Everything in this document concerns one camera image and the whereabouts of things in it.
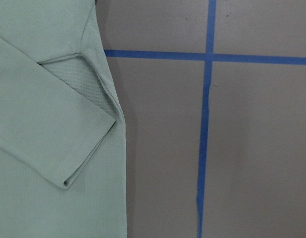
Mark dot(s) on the olive green long-sleeve shirt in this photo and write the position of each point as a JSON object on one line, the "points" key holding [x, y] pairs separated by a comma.
{"points": [[62, 129]]}

